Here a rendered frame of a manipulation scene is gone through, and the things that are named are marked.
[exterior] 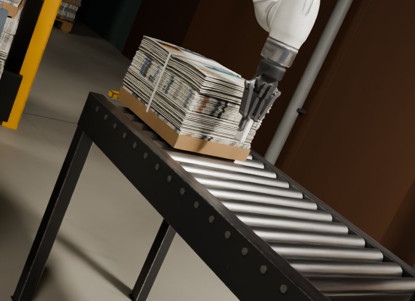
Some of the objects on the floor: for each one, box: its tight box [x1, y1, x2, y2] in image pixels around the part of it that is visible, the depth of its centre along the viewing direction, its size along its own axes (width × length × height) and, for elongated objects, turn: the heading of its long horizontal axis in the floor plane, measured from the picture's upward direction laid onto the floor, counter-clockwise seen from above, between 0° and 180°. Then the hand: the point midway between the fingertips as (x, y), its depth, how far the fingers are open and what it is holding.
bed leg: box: [128, 219, 177, 301], centre depth 228 cm, size 6×6×68 cm
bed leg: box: [10, 125, 93, 301], centre depth 196 cm, size 6×6×68 cm
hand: (243, 129), depth 162 cm, fingers closed
